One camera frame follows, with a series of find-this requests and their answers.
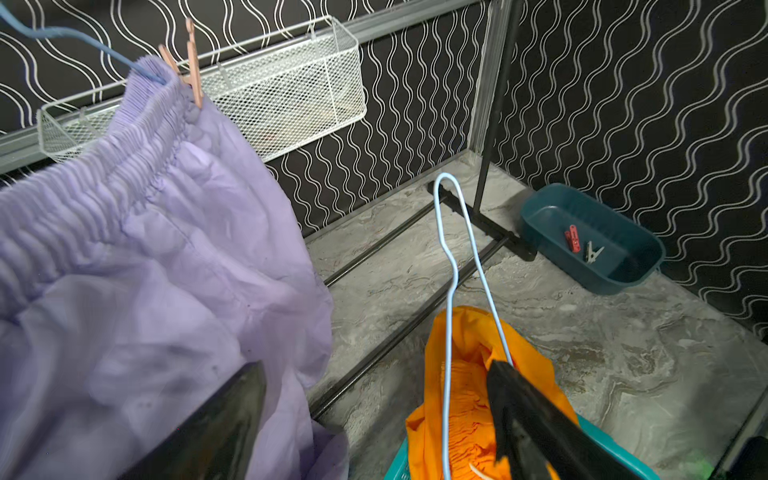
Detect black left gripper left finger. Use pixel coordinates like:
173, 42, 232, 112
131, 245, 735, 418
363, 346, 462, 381
120, 361, 267, 479

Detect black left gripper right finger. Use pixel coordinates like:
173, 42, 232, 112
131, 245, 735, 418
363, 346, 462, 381
487, 361, 638, 479

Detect black clothes rack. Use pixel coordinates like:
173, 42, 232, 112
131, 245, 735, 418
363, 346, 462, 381
310, 1, 537, 420

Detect peach clothespin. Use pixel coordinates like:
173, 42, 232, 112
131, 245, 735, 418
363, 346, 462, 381
158, 17, 204, 109

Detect light blue wire hanger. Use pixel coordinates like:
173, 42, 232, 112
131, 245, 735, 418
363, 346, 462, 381
433, 172, 515, 480

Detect teal plastic basket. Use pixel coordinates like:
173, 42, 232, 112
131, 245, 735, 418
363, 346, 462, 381
384, 415, 660, 480

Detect red clothespin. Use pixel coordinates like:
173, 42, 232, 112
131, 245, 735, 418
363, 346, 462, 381
565, 225, 582, 253

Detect white clothespin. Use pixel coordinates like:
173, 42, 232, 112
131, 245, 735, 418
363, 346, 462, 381
585, 241, 604, 264

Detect lilac shorts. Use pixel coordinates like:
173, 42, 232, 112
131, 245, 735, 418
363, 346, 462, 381
1, 56, 349, 479

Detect dark teal plastic bin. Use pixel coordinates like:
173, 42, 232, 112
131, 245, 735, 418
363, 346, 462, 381
520, 184, 666, 295

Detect orange shorts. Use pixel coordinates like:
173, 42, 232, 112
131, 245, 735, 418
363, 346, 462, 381
406, 306, 578, 479

